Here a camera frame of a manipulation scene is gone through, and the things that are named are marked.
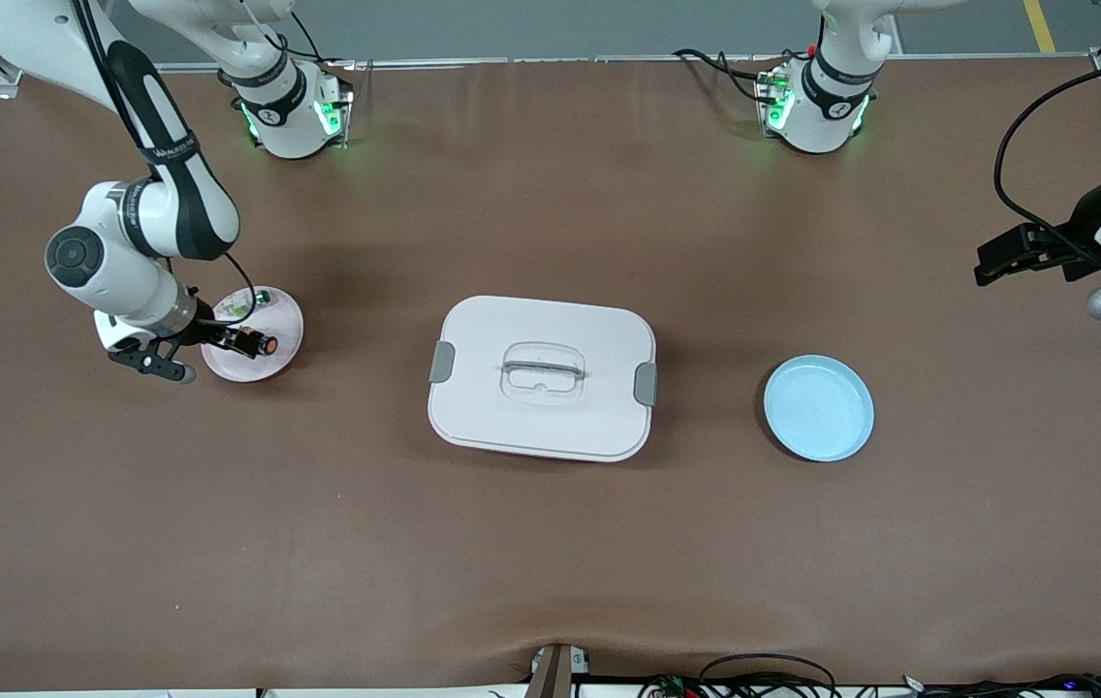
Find light blue round plate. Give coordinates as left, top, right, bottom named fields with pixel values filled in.
left=763, top=354, right=875, bottom=463

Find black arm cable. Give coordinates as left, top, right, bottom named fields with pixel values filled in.
left=76, top=0, right=258, bottom=331
left=993, top=48, right=1101, bottom=245

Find pink round plate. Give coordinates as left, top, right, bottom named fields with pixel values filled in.
left=201, top=285, right=305, bottom=384

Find metal bracket at table edge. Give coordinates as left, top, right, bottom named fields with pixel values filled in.
left=526, top=643, right=592, bottom=698

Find black cable bundle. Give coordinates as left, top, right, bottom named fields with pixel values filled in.
left=638, top=652, right=1101, bottom=698

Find black cables at arm base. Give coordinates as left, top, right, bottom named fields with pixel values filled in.
left=260, top=10, right=330, bottom=65
left=674, top=47, right=789, bottom=104

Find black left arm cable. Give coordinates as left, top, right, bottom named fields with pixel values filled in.
left=993, top=48, right=1101, bottom=245

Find black cables at left arm base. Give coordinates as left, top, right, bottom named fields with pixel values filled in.
left=674, top=47, right=789, bottom=104

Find white lidded storage box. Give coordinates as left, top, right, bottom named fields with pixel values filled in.
left=427, top=295, right=658, bottom=463

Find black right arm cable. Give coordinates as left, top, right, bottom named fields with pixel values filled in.
left=76, top=0, right=258, bottom=331

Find black cables at right arm base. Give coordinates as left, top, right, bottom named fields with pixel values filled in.
left=260, top=10, right=330, bottom=65

